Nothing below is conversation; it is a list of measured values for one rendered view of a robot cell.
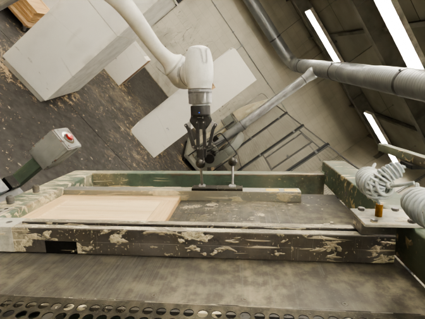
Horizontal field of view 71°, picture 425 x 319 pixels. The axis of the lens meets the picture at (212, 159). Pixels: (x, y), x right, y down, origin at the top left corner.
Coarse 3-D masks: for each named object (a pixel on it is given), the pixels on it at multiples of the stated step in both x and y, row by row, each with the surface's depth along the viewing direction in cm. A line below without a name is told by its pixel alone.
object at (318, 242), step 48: (384, 192) 68; (0, 240) 78; (48, 240) 77; (96, 240) 76; (144, 240) 75; (192, 240) 73; (240, 240) 72; (288, 240) 71; (336, 240) 70; (384, 240) 69
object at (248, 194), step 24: (72, 192) 121; (96, 192) 120; (120, 192) 119; (144, 192) 118; (168, 192) 117; (192, 192) 117; (216, 192) 116; (240, 192) 115; (264, 192) 114; (288, 192) 113
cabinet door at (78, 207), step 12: (48, 204) 110; (60, 204) 110; (72, 204) 110; (84, 204) 110; (96, 204) 110; (108, 204) 110; (120, 204) 109; (132, 204) 109; (144, 204) 109; (156, 204) 109; (168, 204) 107; (24, 216) 99; (36, 216) 98; (48, 216) 99; (60, 216) 99; (72, 216) 99; (84, 216) 98; (96, 216) 98; (108, 216) 98; (120, 216) 98; (132, 216) 98; (144, 216) 97; (156, 216) 96; (168, 216) 98
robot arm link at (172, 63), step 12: (108, 0) 93; (120, 0) 93; (120, 12) 96; (132, 12) 97; (132, 24) 100; (144, 24) 102; (144, 36) 106; (156, 36) 110; (156, 48) 112; (168, 60) 116; (180, 60) 116; (168, 72) 118; (180, 84) 119
